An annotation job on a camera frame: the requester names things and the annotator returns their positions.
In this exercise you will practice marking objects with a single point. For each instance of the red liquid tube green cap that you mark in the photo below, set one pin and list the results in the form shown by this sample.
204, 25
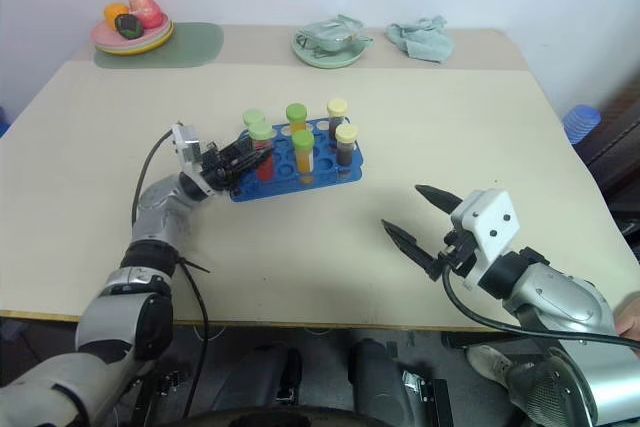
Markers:
254, 116
261, 133

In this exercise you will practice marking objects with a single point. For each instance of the yellow liquid tube green cap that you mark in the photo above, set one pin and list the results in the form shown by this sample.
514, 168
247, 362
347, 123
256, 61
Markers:
303, 139

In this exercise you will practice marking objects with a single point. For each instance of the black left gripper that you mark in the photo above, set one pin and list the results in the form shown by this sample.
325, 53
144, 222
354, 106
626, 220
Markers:
220, 167

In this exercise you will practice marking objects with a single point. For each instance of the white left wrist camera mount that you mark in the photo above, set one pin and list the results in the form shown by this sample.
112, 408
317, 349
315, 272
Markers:
187, 147

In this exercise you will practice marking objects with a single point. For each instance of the black metal bracket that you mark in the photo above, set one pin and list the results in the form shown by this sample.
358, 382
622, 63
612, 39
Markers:
435, 402

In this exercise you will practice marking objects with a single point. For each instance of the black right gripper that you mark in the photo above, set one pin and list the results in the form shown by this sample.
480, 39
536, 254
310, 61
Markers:
460, 252

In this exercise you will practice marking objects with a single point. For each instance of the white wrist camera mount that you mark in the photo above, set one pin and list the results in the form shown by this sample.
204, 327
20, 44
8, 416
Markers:
492, 219
187, 147

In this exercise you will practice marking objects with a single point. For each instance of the teal cloth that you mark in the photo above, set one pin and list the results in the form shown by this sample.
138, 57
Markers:
422, 39

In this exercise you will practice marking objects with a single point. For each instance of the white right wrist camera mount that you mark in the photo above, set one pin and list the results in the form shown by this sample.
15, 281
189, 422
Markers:
492, 219

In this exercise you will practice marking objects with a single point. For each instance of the black toy fruit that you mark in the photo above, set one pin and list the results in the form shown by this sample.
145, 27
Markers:
128, 26

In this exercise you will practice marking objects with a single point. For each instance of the orange toy fruit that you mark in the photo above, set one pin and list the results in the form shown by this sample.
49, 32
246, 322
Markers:
115, 12

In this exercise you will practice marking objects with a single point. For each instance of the blue object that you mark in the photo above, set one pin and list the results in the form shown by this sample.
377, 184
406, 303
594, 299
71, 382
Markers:
4, 122

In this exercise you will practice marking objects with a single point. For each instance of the blue test tube rack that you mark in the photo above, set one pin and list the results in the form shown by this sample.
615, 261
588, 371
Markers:
320, 182

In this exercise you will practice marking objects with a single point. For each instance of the blue plastic stool stack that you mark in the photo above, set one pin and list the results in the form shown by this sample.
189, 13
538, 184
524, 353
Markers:
582, 122

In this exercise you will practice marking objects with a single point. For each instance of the dark grey rounded shape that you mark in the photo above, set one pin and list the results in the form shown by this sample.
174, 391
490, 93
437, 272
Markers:
375, 382

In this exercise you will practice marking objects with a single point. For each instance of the bystander bare hand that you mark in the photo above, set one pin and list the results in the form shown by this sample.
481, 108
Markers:
630, 317

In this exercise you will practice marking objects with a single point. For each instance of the brown liquid tube cream cap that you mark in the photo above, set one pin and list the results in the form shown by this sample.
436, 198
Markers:
337, 107
346, 133

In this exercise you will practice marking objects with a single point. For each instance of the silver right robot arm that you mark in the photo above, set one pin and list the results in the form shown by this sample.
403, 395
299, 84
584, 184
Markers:
565, 292

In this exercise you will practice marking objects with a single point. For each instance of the green placemat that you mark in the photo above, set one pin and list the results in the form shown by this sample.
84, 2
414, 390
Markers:
190, 44

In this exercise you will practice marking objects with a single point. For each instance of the light green plate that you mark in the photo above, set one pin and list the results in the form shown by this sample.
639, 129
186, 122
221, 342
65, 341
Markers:
325, 61

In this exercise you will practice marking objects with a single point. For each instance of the pale yellow plate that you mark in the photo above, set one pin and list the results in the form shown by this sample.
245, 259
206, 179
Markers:
150, 46

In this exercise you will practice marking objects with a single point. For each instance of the pink toy peach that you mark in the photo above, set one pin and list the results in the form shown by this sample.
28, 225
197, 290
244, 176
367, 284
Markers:
146, 9

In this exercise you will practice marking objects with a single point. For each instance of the orange liquid tube green cap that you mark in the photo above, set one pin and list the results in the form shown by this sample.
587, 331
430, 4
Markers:
296, 111

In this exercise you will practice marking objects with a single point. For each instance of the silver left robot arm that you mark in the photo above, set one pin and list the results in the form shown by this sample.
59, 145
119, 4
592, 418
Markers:
160, 212

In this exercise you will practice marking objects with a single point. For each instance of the dark brown furniture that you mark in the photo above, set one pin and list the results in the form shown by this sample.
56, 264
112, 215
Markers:
620, 157

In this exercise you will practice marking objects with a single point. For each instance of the pink plate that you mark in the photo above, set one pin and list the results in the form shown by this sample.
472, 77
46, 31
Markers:
102, 34

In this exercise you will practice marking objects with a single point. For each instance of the white grey mesh sneaker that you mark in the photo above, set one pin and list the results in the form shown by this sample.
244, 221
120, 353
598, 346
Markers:
492, 364

